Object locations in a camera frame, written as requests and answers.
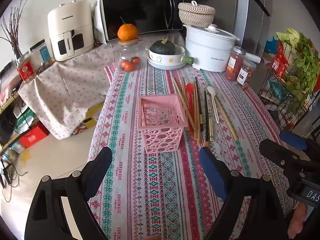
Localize light wooden chopstick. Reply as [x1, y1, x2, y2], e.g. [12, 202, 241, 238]
[215, 97, 238, 141]

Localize green patterned bamboo chopstick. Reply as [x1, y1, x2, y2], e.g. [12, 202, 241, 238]
[207, 99, 214, 141]

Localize white plastic spoon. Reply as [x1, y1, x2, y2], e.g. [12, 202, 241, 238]
[207, 86, 220, 124]

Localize red plastic spoon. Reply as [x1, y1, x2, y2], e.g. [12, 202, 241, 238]
[185, 83, 194, 121]

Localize pink plastic utensil basket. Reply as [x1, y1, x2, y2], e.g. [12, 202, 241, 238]
[137, 94, 188, 154]

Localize person's right hand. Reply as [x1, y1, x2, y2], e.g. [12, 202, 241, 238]
[287, 203, 308, 239]

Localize red cardboard box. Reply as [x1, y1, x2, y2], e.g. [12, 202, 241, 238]
[19, 121, 50, 148]

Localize green leafy vegetables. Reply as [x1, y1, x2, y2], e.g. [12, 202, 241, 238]
[276, 28, 319, 114]

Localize wooden shelf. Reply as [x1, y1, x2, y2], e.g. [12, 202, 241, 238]
[0, 89, 41, 153]

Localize patterned striped tablecloth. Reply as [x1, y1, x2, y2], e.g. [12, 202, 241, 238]
[89, 65, 296, 239]

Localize red dried fruit jar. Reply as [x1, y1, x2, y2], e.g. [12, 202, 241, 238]
[225, 46, 246, 81]

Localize yellow cardboard box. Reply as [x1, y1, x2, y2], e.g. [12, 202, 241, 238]
[73, 102, 104, 135]

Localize floral cloth cover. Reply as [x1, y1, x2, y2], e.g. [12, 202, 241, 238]
[18, 44, 113, 140]

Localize white electric cooker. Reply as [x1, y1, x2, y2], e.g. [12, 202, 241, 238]
[184, 24, 240, 73]

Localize red label glass jar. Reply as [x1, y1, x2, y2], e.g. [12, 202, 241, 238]
[16, 52, 36, 83]

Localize grey refrigerator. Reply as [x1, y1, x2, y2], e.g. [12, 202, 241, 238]
[234, 0, 272, 56]

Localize blue label storage jar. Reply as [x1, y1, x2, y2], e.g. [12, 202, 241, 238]
[30, 39, 53, 69]

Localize dark green pumpkin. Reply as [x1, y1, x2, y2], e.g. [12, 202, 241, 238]
[150, 38, 176, 55]

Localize glass jar with wooden lid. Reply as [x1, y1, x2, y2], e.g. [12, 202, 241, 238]
[113, 38, 147, 72]

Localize dry branch bouquet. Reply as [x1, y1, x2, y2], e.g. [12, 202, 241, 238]
[1, 0, 27, 59]

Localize white air fryer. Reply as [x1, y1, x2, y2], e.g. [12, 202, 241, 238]
[47, 0, 94, 62]

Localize black microwave oven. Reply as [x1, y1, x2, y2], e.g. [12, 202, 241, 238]
[100, 0, 184, 41]

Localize orange tangerine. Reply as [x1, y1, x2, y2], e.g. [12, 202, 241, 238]
[117, 18, 138, 41]

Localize black wire vegetable rack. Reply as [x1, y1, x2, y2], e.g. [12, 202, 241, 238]
[258, 41, 319, 131]

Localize dried fruit ring jar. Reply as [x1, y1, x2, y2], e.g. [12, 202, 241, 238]
[236, 59, 257, 90]

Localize white ceramic pot green handle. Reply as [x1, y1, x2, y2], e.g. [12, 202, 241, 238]
[147, 45, 194, 70]

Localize woven rope basket with lid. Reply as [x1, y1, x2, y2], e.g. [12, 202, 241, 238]
[178, 1, 215, 28]

